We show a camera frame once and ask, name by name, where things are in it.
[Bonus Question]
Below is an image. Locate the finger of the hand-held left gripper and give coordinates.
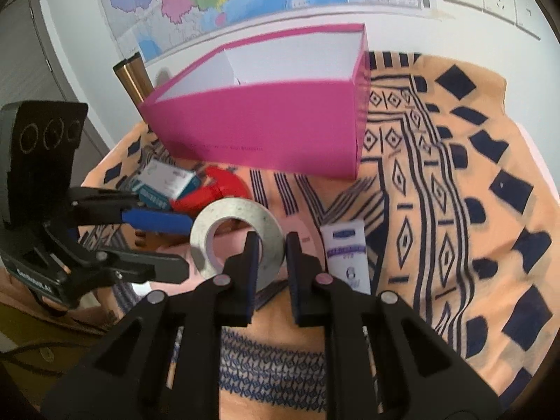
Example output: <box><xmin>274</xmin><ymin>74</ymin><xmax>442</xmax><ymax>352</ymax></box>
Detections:
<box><xmin>69</xmin><ymin>187</ymin><xmax>194</xmax><ymax>235</ymax></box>
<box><xmin>61</xmin><ymin>248</ymin><xmax>190</xmax><ymax>308</ymax></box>

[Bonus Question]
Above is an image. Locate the pink cardboard box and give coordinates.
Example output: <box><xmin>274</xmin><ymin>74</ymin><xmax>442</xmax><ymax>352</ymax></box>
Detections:
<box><xmin>140</xmin><ymin>23</ymin><xmax>372</xmax><ymax>180</ymax></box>

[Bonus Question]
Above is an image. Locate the grey door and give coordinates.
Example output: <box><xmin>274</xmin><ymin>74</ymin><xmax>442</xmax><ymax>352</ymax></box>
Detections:
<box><xmin>0</xmin><ymin>0</ymin><xmax>110</xmax><ymax>171</ymax></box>

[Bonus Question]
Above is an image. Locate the roll of white tape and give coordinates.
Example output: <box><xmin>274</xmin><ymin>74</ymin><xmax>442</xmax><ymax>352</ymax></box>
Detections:
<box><xmin>190</xmin><ymin>198</ymin><xmax>286</xmax><ymax>292</ymax></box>

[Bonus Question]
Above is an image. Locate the orange patterned blanket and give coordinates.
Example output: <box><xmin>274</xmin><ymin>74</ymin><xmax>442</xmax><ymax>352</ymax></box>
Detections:
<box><xmin>81</xmin><ymin>50</ymin><xmax>555</xmax><ymax>420</ymax></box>

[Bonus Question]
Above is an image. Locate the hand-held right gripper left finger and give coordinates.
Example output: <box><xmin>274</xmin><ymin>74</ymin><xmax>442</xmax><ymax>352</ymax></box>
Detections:
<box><xmin>41</xmin><ymin>231</ymin><xmax>263</xmax><ymax>420</ymax></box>

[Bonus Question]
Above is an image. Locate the red hook-shaped tool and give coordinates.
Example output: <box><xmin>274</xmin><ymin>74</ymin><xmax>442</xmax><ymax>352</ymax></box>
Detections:
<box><xmin>170</xmin><ymin>165</ymin><xmax>251</xmax><ymax>215</ymax></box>

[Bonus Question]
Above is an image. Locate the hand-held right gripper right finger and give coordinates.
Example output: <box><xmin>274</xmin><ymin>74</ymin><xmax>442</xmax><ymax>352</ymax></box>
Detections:
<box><xmin>285</xmin><ymin>231</ymin><xmax>502</xmax><ymax>420</ymax></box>

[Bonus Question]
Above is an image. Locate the gold metal bottle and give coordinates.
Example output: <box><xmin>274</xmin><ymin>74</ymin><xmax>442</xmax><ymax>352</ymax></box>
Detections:
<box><xmin>113</xmin><ymin>51</ymin><xmax>155</xmax><ymax>106</ymax></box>

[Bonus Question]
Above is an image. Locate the white ointment tube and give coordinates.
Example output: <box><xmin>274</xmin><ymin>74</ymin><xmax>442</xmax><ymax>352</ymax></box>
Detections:
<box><xmin>319</xmin><ymin>221</ymin><xmax>372</xmax><ymax>294</ymax></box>

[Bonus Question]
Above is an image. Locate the white and teal medicine box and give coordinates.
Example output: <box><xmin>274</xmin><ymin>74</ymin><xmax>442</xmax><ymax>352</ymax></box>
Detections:
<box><xmin>131</xmin><ymin>160</ymin><xmax>202</xmax><ymax>209</ymax></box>

